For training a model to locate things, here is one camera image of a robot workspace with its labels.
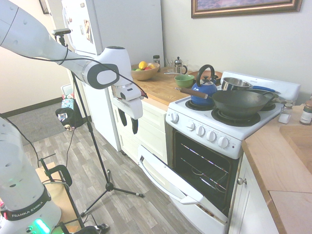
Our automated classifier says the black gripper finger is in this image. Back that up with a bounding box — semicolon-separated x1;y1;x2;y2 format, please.
118;108;128;127
130;117;139;135

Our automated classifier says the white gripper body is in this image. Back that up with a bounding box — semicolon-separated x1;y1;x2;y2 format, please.
112;82;144;120

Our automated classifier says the white oven door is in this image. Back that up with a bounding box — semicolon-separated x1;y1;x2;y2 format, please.
137;144;229;234

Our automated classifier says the white base cabinet with drawers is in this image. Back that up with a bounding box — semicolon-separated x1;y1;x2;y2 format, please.
109;85;169;165

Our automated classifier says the wooden fruit bowl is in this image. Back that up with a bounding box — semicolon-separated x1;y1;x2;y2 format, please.
131;62;161;81

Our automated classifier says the black bag with print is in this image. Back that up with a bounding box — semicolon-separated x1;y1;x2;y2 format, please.
55;107;77;129

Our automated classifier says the green ceramic bowl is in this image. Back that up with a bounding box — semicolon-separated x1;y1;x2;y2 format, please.
174;74;195;88

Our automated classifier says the glass french press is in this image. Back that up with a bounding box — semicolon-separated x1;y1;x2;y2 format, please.
174;56;188;75

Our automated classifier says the white storage bin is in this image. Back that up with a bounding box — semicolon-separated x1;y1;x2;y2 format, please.
60;83;75;99

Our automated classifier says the white refrigerator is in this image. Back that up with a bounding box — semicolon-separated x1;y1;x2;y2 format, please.
61;0;165;152

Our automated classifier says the white electric stove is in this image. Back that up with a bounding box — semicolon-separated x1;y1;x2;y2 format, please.
165;71;301;234

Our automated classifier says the black wok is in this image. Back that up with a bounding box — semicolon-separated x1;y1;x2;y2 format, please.
179;88;275;119

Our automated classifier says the dark frying pan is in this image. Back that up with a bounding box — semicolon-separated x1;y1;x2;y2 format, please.
247;89;286;106

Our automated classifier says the white cabinet with round knob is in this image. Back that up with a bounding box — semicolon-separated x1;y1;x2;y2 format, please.
228;153;280;234

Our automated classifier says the glass salt shaker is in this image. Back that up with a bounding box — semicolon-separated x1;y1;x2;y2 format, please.
278;102;293;124

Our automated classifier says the gold framed picture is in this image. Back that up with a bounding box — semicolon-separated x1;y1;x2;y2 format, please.
191;0;303;20

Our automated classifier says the wooden cutting board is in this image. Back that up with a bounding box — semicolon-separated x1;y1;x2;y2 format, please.
279;125;312;168

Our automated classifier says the brown spice jar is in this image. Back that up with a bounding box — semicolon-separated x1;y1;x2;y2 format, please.
299;100;312;126

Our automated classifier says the black camera tripod stand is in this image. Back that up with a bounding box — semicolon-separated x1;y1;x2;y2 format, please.
57;34;146;218

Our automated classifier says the blue kettle with black handle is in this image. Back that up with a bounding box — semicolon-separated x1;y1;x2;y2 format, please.
190;64;218;107

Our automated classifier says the black exterior camera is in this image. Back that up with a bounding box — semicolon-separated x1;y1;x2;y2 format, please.
52;28;72;36

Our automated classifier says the steel saucepan with blue handle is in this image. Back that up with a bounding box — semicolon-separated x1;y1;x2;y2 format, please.
220;77;281;94

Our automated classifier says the dark framed wall picture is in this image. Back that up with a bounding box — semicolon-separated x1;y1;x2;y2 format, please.
39;0;50;15

